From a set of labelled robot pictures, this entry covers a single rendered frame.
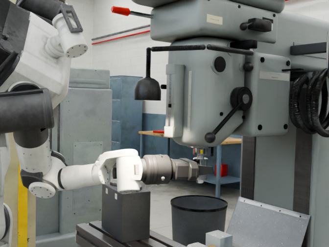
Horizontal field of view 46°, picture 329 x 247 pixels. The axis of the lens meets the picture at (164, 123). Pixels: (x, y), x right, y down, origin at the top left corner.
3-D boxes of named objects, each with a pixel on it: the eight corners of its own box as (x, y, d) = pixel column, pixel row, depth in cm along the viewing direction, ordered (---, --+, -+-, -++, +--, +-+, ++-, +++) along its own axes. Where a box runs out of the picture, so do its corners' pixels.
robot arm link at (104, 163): (132, 147, 111) (90, 153, 115) (133, 178, 109) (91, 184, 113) (141, 151, 117) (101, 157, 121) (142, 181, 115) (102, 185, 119)
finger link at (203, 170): (211, 175, 120) (193, 175, 118) (212, 164, 120) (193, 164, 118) (214, 176, 118) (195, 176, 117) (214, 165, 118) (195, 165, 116)
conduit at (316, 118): (315, 138, 109) (318, 64, 108) (268, 134, 122) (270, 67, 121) (347, 136, 120) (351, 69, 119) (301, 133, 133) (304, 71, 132)
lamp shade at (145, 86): (129, 99, 103) (129, 76, 103) (142, 100, 110) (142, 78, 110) (153, 100, 100) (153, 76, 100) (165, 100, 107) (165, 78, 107)
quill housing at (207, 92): (202, 150, 107) (205, 32, 105) (157, 142, 123) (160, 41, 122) (247, 146, 119) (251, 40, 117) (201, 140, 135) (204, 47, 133)
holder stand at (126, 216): (121, 243, 146) (122, 190, 145) (101, 226, 165) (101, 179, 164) (150, 238, 152) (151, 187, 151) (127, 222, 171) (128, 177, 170)
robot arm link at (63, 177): (99, 193, 116) (44, 200, 122) (105, 165, 123) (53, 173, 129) (82, 174, 109) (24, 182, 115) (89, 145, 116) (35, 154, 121)
